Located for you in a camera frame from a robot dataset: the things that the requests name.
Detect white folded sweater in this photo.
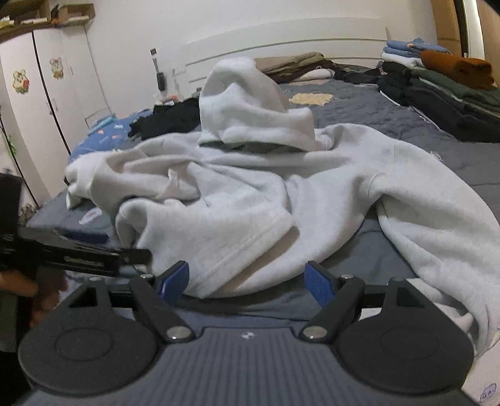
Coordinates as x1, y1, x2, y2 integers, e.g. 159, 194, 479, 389
381, 52, 424, 69

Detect white hoodie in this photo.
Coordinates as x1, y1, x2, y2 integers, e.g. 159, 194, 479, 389
64, 57, 500, 360

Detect rust brown folded sweater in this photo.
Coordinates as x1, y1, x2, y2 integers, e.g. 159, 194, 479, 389
421, 49, 495, 90

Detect person's left hand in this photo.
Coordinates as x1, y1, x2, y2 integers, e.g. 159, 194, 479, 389
0, 270, 70, 328

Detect white wardrobe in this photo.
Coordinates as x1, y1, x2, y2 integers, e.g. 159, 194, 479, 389
0, 27, 114, 207

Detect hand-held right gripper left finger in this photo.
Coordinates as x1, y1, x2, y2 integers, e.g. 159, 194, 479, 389
58, 261, 196, 345

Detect bedside clutter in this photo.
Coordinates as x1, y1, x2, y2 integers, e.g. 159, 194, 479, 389
156, 88, 186, 106

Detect grey printed quilt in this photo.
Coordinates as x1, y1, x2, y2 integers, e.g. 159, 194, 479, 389
23, 64, 500, 406

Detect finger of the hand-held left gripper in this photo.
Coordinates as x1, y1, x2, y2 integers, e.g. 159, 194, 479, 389
62, 235, 153, 279

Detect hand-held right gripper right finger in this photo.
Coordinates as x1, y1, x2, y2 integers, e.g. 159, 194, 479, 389
299, 261, 434, 345

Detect stack of dark folded clothes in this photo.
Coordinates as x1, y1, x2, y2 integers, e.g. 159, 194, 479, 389
377, 60, 500, 143

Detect brown cardboard box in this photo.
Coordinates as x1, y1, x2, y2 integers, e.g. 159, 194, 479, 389
51, 4, 96, 22
0, 8, 51, 29

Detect blue patterned blanket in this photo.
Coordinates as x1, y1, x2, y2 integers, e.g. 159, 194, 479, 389
68, 109, 155, 165

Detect white headboard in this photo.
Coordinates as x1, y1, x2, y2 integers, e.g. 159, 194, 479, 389
183, 27, 391, 88

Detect black clothes pile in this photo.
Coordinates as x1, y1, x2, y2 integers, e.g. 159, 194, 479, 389
128, 97, 202, 141

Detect black crumpled garments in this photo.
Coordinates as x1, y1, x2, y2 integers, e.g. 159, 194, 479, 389
334, 66, 387, 85

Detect white crumpled garment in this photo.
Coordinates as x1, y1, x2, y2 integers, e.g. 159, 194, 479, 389
301, 68, 333, 81

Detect white printed bed sheet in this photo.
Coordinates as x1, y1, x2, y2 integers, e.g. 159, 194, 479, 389
461, 344, 500, 406

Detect khaki folded clothes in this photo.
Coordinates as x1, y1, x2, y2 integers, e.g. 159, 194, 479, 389
254, 52, 337, 82

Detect blue folded sweater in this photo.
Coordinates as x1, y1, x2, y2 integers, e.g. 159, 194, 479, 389
383, 38, 450, 59

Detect dark green folded sweater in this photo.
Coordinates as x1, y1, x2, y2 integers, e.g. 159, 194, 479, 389
410, 66, 500, 111

